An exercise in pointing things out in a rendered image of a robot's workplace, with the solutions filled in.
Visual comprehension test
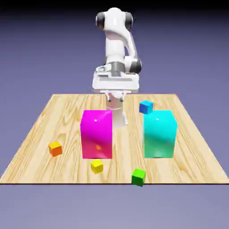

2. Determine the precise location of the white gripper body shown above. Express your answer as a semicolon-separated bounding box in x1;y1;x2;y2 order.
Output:
92;72;140;94

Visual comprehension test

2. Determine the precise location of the small blue cube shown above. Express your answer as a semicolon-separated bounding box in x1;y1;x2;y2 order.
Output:
139;100;154;115

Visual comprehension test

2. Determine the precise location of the small yellow cube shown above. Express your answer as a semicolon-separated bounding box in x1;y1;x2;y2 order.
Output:
90;159;104;174

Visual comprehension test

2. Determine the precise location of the small orange cube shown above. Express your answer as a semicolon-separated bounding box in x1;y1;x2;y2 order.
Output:
48;141;63;157

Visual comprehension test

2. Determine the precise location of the small green cube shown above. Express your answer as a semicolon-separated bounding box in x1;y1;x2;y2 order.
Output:
131;168;147;187

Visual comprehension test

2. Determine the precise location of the large magenta box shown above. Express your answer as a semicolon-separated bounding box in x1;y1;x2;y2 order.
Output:
80;109;114;160

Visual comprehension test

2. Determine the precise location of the large cyan box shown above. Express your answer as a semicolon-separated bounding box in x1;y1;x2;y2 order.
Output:
142;109;178;159

